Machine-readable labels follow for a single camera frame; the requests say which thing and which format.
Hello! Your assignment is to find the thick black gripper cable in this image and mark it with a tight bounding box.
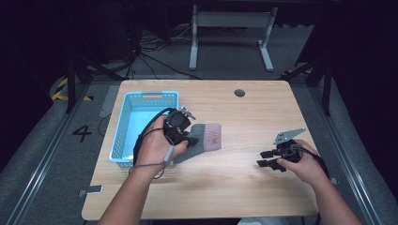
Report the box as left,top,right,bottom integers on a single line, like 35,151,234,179
132,107,176,167

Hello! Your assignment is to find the bundle of floor cables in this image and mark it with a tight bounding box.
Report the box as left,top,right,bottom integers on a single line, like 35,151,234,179
124,26,202,81

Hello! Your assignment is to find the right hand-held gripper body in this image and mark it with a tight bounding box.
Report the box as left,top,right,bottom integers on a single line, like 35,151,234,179
273,127,307,164

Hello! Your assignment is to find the thin grey gripper cable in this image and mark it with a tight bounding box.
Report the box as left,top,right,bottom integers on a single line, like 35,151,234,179
128,136,176,181

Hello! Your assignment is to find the person's left hand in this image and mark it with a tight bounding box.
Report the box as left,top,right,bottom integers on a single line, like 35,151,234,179
136,114,189,180

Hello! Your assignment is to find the black metal stand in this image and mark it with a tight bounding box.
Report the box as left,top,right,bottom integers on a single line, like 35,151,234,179
64,55,127,114
281,57,333,117

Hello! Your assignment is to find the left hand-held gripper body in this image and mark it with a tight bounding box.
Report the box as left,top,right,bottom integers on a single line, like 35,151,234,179
163,106,198,146

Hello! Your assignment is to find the light blue plastic basket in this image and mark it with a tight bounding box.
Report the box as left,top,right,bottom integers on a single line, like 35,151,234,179
108,90,180,169

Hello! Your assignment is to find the white metal desk frame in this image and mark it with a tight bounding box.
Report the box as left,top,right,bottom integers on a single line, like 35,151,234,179
189,4,279,72

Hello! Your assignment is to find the person's right hand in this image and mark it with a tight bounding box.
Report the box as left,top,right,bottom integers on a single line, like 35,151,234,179
277,139,327,188

